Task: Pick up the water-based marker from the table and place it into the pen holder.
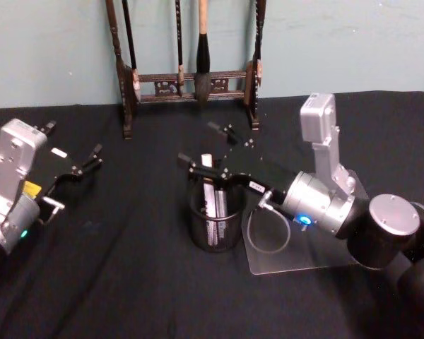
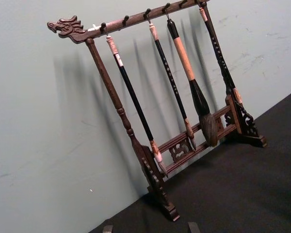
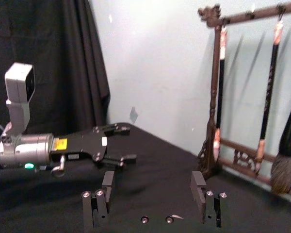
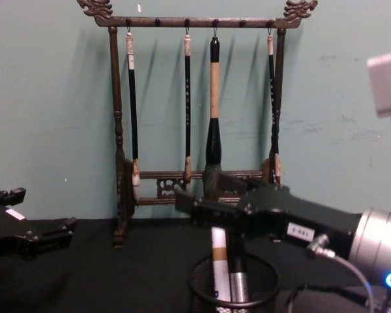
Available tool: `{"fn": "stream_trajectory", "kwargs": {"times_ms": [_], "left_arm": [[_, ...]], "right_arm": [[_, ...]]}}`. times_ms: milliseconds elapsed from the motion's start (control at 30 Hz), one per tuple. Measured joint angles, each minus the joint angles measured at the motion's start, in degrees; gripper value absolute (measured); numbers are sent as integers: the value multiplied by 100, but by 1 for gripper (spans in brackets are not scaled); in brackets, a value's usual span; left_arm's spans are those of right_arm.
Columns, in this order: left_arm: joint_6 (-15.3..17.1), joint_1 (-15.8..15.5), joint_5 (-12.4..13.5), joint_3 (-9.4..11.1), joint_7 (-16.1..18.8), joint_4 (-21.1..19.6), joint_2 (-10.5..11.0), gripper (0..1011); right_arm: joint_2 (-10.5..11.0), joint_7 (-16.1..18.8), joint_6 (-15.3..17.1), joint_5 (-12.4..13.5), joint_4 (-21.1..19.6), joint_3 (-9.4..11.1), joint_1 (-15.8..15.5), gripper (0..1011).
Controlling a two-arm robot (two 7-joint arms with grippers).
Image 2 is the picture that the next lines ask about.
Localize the black table cloth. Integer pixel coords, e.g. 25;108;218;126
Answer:
86;88;291;233

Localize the large brush with tan handle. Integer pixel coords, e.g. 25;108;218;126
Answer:
165;17;219;148

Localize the thin black brush with characters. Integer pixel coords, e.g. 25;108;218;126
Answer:
148;21;197;151

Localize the black brush with dotted marks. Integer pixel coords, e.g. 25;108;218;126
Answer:
198;7;244;108

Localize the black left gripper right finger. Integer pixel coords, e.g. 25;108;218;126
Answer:
187;221;200;233

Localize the carved dark wooden brush rack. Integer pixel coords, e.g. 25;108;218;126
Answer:
47;0;268;222

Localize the plain pale wall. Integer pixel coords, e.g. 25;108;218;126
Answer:
0;0;291;233

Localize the black brush with pink-white ends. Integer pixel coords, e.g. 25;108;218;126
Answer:
105;34;169;178

